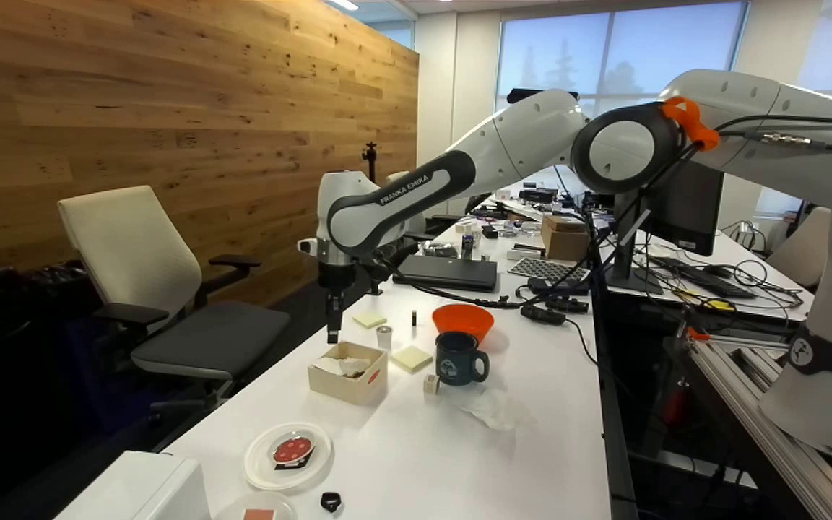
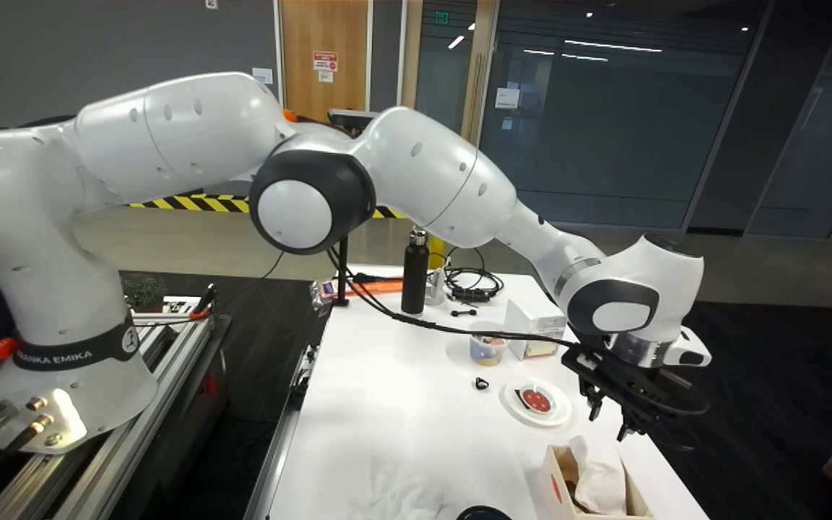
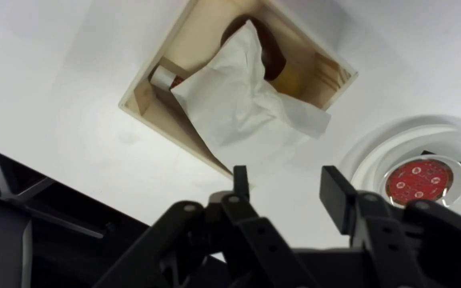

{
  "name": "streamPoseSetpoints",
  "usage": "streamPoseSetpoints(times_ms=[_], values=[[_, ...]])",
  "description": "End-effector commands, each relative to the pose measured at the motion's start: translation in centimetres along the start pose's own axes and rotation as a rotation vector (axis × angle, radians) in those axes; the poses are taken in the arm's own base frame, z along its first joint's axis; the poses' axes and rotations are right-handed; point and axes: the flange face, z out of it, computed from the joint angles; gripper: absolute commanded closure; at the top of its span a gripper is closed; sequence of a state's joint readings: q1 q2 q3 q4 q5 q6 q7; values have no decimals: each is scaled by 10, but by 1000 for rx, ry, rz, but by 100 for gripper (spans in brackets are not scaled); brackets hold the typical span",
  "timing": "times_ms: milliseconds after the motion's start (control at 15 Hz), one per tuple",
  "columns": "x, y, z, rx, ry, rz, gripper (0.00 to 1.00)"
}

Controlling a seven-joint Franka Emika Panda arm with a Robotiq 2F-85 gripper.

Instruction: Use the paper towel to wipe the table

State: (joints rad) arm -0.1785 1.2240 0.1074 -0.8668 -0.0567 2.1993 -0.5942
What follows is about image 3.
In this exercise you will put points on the white paper towel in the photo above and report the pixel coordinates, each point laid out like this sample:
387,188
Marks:
230,101

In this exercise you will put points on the red round tin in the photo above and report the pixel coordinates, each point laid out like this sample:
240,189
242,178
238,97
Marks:
418,181

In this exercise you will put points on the shallow wooden box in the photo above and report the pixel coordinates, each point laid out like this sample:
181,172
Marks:
198,37

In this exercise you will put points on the white round plate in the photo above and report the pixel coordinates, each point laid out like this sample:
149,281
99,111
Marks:
379,154

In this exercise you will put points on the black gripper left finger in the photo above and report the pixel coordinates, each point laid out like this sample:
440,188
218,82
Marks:
214,250

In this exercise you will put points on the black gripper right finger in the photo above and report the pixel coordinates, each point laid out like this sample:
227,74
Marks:
427,250

